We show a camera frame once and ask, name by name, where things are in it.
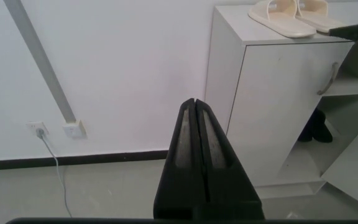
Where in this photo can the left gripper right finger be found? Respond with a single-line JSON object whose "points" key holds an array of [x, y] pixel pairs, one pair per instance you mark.
{"points": [[235, 186]]}

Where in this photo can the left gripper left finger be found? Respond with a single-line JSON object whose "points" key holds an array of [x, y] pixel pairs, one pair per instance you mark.
{"points": [[169, 186]]}

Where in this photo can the cream slipper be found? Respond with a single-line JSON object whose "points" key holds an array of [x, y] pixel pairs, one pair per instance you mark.
{"points": [[319, 17], [283, 21]]}

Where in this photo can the black shoe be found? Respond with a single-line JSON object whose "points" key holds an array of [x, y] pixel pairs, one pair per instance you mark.
{"points": [[304, 133], [321, 129]]}

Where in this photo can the white shoe cabinet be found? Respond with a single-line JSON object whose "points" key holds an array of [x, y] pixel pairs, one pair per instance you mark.
{"points": [[225, 68]]}

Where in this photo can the white wall junction box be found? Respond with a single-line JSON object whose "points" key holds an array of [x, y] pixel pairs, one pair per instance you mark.
{"points": [[74, 129]]}

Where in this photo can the white wall socket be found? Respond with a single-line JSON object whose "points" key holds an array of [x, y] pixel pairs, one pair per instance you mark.
{"points": [[37, 127]]}

